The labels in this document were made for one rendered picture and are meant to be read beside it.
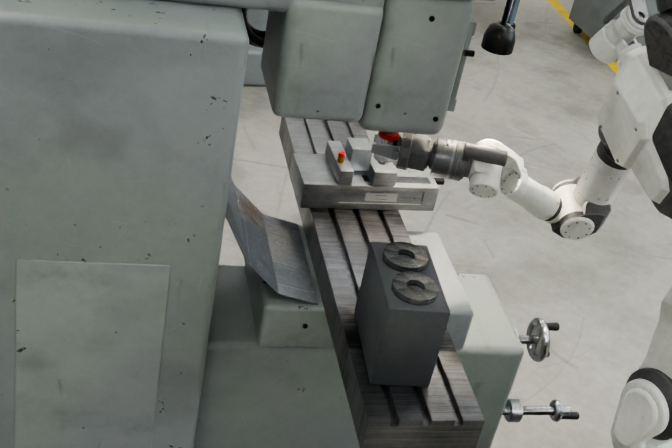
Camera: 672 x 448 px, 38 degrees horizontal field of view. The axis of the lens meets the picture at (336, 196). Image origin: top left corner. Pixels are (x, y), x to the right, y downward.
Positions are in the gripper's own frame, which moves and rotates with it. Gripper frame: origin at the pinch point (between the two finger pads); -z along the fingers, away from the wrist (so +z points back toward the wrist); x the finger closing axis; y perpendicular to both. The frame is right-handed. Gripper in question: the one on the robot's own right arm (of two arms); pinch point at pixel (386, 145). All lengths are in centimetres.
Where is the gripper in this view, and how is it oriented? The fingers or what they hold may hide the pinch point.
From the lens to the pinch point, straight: 221.5
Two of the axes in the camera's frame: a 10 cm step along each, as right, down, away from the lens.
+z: 9.8, 2.1, -0.4
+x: -1.5, 4.9, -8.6
